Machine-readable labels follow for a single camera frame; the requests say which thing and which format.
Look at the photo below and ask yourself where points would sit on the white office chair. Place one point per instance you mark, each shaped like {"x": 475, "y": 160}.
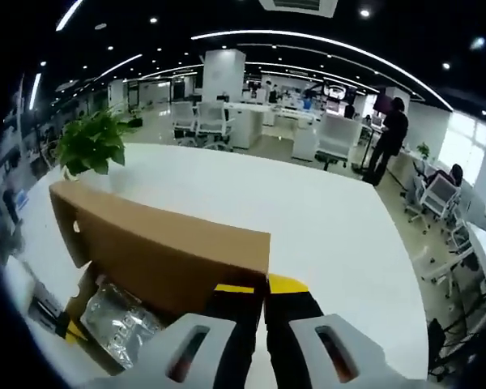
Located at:
{"x": 212, "y": 117}
{"x": 184, "y": 115}
{"x": 437, "y": 198}

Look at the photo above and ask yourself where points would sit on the green potted plant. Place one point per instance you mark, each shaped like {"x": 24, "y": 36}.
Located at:
{"x": 91, "y": 142}

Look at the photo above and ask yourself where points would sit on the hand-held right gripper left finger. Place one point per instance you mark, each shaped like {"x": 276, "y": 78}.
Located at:
{"x": 235, "y": 344}

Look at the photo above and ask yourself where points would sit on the brown cardboard shoe box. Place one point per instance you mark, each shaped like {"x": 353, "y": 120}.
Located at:
{"x": 166, "y": 251}

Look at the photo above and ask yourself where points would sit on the wall display screen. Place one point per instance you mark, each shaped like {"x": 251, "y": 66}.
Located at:
{"x": 335, "y": 90}

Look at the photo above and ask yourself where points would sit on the long ceiling light strip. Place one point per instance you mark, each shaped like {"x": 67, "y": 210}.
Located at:
{"x": 275, "y": 33}

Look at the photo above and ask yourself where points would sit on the ceiling air conditioner vent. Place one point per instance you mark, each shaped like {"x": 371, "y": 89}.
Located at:
{"x": 297, "y": 6}

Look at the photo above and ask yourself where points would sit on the silver foil packet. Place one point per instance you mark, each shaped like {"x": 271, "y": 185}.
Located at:
{"x": 121, "y": 324}

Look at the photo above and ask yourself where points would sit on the small potted plant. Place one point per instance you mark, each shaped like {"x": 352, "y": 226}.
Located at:
{"x": 423, "y": 150}

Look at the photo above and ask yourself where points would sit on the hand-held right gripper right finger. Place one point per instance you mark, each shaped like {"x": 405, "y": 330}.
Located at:
{"x": 291, "y": 344}

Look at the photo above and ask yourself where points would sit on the dark standing monitor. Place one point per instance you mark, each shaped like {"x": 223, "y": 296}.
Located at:
{"x": 383, "y": 102}

